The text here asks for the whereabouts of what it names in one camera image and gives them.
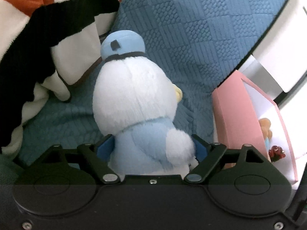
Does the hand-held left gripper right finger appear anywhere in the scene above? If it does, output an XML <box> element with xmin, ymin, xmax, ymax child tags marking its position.
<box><xmin>183</xmin><ymin>135</ymin><xmax>272</xmax><ymax>184</ymax></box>

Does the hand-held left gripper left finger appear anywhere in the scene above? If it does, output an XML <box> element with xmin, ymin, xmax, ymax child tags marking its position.
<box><xmin>40</xmin><ymin>135</ymin><xmax>121</xmax><ymax>185</ymax></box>

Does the pink box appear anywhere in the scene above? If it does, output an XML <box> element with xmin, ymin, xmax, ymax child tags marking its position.
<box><xmin>212</xmin><ymin>71</ymin><xmax>299</xmax><ymax>183</ymax></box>

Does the white duck plush blue hat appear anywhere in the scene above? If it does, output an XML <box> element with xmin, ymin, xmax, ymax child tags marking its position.
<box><xmin>92</xmin><ymin>30</ymin><xmax>200</xmax><ymax>176</ymax></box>

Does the orange plush toy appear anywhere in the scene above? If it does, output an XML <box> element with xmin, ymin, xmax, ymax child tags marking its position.
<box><xmin>258</xmin><ymin>117</ymin><xmax>273</xmax><ymax>139</ymax></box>

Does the red black devil toy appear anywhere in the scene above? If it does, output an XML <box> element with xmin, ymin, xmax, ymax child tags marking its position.
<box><xmin>268</xmin><ymin>146</ymin><xmax>286</xmax><ymax>162</ymax></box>

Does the blue quilted bedspread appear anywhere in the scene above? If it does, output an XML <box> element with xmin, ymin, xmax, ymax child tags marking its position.
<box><xmin>17</xmin><ymin>0</ymin><xmax>296</xmax><ymax>170</ymax></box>

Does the striped fleece blanket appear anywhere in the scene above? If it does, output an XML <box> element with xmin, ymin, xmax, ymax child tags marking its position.
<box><xmin>0</xmin><ymin>0</ymin><xmax>131</xmax><ymax>154</ymax></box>

